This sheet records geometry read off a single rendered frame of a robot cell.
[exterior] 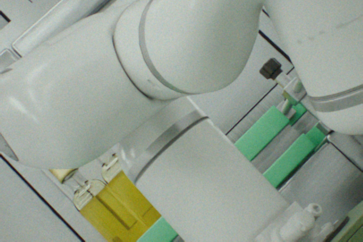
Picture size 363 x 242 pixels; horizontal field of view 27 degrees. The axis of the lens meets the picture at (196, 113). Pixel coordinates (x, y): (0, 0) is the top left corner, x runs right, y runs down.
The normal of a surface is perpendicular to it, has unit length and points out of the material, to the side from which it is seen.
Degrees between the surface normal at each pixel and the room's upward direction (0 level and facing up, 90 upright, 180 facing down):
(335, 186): 90
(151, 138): 87
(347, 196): 90
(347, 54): 103
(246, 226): 89
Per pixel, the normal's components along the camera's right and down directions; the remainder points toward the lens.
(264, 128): 0.03, -0.25
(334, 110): -0.69, 0.49
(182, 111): 0.44, -0.58
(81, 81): 0.26, -0.31
